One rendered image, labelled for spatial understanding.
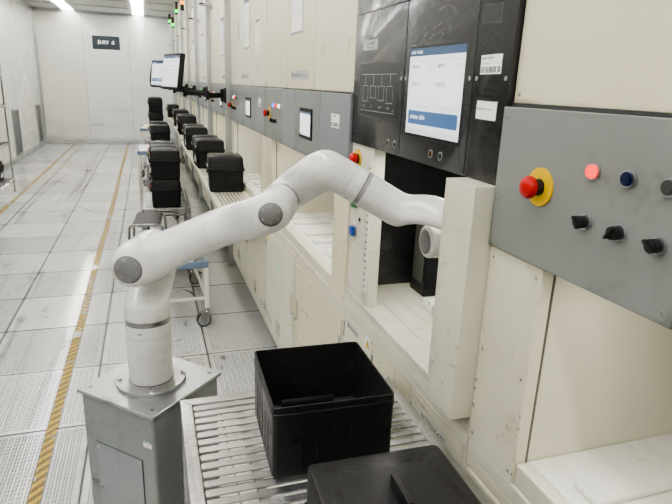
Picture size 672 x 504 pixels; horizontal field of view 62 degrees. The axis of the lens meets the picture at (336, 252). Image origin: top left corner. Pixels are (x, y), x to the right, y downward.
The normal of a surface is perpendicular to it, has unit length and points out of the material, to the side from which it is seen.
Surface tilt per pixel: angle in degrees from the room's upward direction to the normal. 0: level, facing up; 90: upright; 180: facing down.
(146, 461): 90
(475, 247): 90
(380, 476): 0
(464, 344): 90
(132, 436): 90
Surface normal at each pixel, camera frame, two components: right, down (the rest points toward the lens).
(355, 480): 0.04, -0.96
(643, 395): 0.31, 0.28
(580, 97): -0.95, 0.05
